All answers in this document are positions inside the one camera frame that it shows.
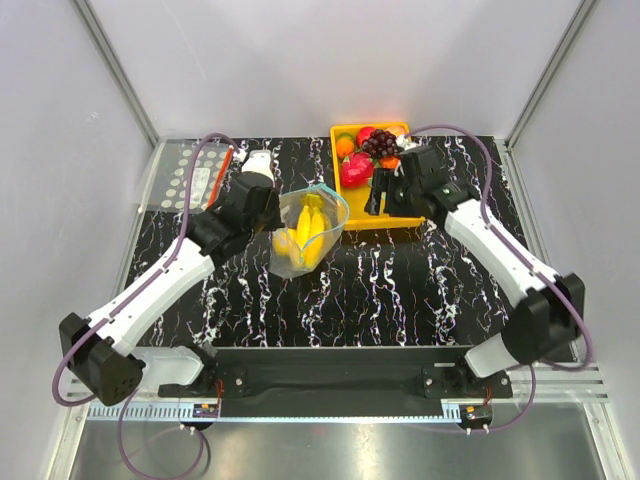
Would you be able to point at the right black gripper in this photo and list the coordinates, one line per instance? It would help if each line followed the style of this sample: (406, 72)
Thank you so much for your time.
(380, 183)

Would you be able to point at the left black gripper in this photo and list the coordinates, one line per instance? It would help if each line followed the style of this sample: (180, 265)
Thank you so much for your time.
(275, 221)

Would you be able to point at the yellow lemon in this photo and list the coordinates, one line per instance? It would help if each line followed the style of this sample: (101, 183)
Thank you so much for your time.
(284, 243)

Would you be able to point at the purple grape bunch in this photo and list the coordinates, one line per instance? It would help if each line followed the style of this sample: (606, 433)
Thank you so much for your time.
(381, 144)

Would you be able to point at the clear bag teal zipper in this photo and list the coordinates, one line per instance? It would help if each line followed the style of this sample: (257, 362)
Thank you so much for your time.
(336, 212)

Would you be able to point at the yellow banana bunch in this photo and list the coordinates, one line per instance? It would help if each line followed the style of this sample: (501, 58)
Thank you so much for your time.
(310, 229)

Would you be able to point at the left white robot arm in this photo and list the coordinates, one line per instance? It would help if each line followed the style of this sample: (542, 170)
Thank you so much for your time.
(102, 350)

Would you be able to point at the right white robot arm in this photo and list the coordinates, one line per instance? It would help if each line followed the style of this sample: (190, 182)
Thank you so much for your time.
(546, 307)

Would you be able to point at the yellow plastic fruit tray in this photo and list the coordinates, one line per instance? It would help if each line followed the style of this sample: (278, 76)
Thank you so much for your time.
(356, 198)

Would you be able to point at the red dragon fruit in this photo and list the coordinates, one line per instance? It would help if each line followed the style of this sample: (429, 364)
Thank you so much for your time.
(356, 170)

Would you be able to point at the orange mandarin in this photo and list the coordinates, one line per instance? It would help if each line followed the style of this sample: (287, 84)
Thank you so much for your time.
(344, 146)

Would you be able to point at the red apple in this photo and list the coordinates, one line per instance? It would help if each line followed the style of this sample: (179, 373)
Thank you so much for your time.
(364, 134)

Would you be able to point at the peach fruit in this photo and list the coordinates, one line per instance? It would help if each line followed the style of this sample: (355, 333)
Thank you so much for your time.
(397, 130)

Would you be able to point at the black marble table mat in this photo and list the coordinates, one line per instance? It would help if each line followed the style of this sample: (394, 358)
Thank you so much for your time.
(385, 287)

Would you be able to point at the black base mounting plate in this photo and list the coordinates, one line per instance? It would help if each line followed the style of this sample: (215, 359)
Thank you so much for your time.
(433, 372)

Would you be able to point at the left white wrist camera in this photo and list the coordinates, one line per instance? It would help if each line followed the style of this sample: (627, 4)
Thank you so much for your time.
(260, 162)

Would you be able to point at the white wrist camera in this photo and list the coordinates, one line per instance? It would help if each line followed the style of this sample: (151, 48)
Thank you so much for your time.
(405, 143)
(260, 162)

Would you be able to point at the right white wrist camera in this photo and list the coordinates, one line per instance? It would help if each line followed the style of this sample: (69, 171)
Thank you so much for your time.
(405, 143)

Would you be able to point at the aluminium frame rail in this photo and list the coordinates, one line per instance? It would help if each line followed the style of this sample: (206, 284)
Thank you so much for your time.
(430, 404)

